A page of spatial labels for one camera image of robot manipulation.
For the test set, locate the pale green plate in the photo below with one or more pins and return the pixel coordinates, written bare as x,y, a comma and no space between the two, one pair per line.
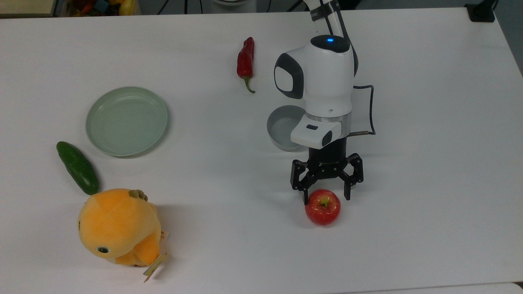
126,121

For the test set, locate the white adjoining table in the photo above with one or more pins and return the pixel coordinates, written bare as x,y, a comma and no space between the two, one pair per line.
449,289

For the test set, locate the green cucumber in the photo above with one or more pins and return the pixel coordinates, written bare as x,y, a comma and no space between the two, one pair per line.
77,167

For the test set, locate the tan wooden board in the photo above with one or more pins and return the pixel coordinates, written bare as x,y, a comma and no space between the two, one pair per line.
26,6

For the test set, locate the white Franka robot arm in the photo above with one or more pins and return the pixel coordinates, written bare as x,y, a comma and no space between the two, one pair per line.
322,77

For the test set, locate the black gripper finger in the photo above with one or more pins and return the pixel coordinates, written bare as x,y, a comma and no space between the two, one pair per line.
300,177
354,173

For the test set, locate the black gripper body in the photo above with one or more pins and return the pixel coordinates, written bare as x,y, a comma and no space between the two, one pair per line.
327,161

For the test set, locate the grey bowl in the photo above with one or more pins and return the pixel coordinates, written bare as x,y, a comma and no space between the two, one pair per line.
280,124

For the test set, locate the black table clamp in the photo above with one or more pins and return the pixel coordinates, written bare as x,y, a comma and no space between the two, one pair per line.
481,11

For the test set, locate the red chili pepper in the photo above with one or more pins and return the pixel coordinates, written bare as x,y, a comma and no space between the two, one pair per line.
246,57

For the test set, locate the yellow plush dinosaur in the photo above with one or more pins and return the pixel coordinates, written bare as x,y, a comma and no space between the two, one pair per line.
116,226

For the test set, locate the bin of toy fruit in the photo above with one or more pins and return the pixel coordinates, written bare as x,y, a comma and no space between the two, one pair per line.
102,6

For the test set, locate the red apple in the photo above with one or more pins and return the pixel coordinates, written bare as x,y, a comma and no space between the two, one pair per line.
322,207

